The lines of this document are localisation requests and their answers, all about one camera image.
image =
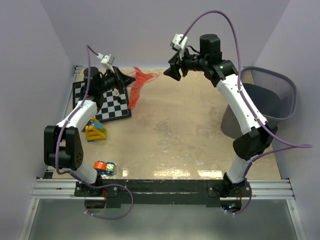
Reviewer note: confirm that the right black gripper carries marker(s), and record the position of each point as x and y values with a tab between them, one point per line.
176	62

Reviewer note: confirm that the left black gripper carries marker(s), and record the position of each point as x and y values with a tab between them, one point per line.
121	80

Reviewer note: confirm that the red plastic trash bag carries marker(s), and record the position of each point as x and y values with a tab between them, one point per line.
141	79

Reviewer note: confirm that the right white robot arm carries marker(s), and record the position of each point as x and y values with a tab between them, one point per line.
256	132

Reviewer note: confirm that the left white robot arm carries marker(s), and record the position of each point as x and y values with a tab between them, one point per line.
63	148

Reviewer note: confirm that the grey mesh trash bin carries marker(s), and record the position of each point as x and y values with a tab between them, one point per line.
270	97

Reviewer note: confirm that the beige chess piece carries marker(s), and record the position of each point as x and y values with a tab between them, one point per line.
116	93

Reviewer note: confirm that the black chess piece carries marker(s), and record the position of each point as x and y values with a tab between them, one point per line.
120	100

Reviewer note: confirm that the black white chessboard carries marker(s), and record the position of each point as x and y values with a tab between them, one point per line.
111	110

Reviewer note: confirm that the yellow blue toy blocks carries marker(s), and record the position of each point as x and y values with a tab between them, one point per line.
95	131

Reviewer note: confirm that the orange tape roll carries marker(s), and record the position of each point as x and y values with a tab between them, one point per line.
100	166

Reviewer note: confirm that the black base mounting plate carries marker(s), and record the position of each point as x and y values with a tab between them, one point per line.
160	191

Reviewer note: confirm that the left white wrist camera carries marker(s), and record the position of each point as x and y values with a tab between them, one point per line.
107	61

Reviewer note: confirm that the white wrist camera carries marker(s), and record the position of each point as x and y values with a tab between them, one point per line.
107	61
179	43

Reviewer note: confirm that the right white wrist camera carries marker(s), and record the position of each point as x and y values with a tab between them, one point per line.
179	43

